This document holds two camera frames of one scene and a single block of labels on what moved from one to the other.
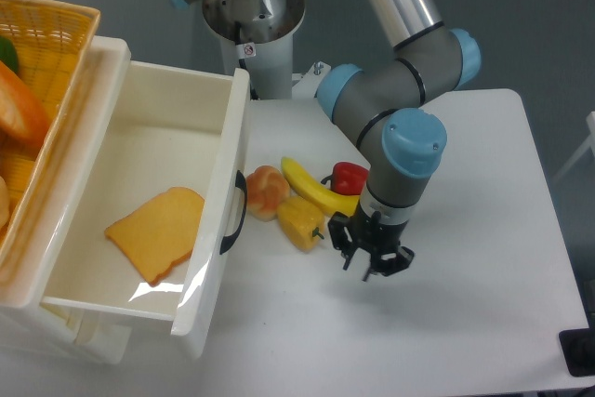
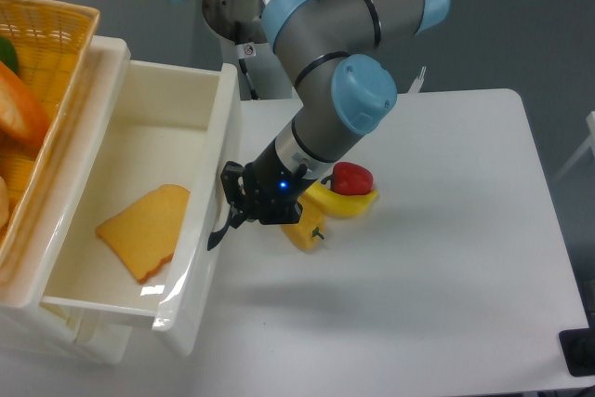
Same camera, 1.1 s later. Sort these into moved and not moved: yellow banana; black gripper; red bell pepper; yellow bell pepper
Moved: black gripper
Not moved: yellow banana; yellow bell pepper; red bell pepper
